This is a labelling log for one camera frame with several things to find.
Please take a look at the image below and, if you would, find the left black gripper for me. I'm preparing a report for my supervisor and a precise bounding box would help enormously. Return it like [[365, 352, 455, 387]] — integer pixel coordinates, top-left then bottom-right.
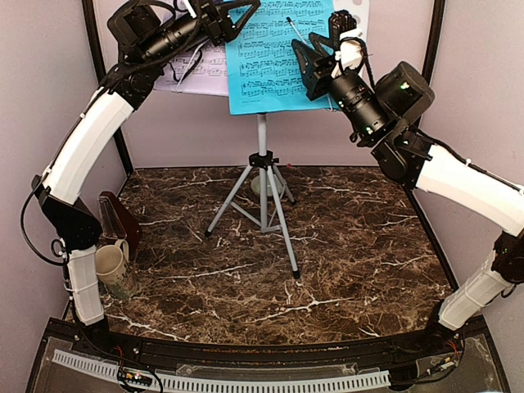
[[140, 0, 262, 65]]

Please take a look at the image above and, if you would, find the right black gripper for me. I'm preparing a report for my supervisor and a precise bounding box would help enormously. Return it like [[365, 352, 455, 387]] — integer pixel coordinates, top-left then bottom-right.
[[291, 30, 391, 141]]

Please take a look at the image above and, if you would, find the purple sheet music page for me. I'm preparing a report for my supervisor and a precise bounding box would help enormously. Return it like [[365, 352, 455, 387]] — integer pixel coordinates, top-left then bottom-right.
[[154, 40, 228, 97]]

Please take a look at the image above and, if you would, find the blue sheet music page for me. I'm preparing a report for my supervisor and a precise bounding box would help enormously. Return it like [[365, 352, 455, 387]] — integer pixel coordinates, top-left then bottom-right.
[[226, 1, 335, 115]]

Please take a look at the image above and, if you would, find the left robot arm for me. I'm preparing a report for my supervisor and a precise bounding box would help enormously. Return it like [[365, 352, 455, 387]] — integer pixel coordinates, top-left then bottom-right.
[[31, 1, 260, 326]]

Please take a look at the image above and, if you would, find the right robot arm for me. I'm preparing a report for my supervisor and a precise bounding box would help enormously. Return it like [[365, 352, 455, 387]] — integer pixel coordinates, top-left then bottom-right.
[[291, 10, 523, 355]]

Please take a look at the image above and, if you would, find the pale green round dish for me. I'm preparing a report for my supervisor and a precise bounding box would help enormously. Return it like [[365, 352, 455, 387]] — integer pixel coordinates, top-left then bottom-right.
[[251, 174, 287, 198]]

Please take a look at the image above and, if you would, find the white perforated music stand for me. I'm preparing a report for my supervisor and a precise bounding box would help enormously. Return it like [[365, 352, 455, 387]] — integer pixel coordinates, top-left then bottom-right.
[[163, 0, 372, 280]]

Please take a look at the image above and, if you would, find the brown wooden metronome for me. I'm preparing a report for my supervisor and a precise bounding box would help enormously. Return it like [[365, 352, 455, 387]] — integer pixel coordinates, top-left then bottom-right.
[[97, 191, 142, 254]]

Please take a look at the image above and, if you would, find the cream ceramic mug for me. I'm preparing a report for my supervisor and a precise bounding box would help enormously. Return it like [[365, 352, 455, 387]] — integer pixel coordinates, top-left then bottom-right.
[[95, 239, 138, 300]]

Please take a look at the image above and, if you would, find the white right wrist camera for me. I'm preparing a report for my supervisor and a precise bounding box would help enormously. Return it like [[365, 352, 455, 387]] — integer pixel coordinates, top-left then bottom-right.
[[331, 28, 365, 79]]

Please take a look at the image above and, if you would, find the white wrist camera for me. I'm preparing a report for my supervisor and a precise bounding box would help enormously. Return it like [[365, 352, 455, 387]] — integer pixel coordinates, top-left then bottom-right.
[[331, 28, 365, 79], [173, 0, 197, 19]]

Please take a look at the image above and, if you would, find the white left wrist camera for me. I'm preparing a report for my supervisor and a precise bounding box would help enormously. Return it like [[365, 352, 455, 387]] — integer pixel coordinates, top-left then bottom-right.
[[173, 0, 197, 19]]

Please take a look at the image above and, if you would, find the grey slotted cable duct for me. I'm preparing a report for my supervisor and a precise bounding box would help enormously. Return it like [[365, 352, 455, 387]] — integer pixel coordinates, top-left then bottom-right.
[[52, 350, 391, 392]]

